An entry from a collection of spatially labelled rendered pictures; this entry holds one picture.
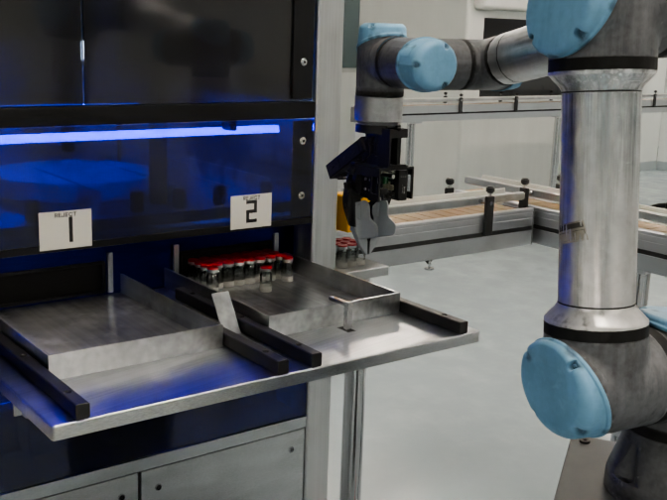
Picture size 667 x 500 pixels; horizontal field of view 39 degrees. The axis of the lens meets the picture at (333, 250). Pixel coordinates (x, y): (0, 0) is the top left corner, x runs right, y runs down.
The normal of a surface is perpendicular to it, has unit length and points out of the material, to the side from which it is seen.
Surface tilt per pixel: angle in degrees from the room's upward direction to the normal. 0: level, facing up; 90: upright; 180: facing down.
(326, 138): 90
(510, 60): 110
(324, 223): 90
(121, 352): 90
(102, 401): 0
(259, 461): 90
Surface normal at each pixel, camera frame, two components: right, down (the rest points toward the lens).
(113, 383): 0.04, -0.97
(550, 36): -0.88, -0.06
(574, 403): -0.88, 0.20
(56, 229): 0.60, 0.20
